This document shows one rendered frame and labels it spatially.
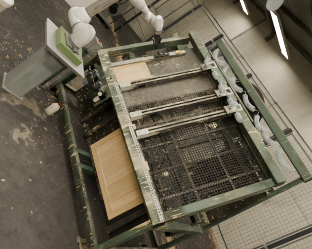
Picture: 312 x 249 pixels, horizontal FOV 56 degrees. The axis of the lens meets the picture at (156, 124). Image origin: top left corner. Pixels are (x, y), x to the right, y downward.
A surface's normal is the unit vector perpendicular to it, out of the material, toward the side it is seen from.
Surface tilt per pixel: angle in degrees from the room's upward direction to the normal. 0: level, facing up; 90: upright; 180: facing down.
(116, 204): 90
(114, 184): 90
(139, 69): 57
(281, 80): 90
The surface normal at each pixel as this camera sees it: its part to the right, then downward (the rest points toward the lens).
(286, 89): -0.50, -0.48
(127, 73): 0.07, -0.55
